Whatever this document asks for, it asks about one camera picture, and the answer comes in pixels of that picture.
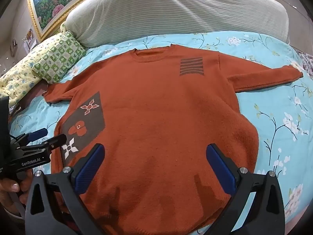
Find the grey floral cloth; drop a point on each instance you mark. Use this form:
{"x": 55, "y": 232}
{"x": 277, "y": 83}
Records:
{"x": 307, "y": 62}

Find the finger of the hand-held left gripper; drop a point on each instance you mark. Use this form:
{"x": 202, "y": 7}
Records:
{"x": 56, "y": 140}
{"x": 38, "y": 134}

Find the person's left hand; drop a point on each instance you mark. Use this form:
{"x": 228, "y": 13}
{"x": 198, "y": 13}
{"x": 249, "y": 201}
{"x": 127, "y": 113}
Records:
{"x": 9, "y": 185}

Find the yellow patterned quilt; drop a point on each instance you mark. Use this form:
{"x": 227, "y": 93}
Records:
{"x": 22, "y": 71}

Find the wall poster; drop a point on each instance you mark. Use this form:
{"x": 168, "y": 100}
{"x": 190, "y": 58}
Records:
{"x": 28, "y": 36}

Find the blue floral bed sheet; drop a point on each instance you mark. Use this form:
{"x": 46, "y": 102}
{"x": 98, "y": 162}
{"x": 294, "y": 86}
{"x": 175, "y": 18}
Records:
{"x": 269, "y": 102}

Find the grey striped padded headboard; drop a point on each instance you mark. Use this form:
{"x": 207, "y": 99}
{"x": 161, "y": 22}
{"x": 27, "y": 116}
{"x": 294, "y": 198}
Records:
{"x": 183, "y": 12}

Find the orange towel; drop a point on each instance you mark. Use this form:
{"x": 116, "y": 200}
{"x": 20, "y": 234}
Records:
{"x": 159, "y": 127}

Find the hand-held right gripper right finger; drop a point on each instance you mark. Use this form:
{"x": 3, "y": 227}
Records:
{"x": 220, "y": 171}

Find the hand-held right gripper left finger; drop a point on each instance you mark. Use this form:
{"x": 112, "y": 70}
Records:
{"x": 89, "y": 169}

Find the gold framed flower painting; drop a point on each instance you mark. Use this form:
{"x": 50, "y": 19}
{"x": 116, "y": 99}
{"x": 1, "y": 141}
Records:
{"x": 49, "y": 0}

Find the green patterned pillow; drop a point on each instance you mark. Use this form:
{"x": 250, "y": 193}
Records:
{"x": 58, "y": 56}

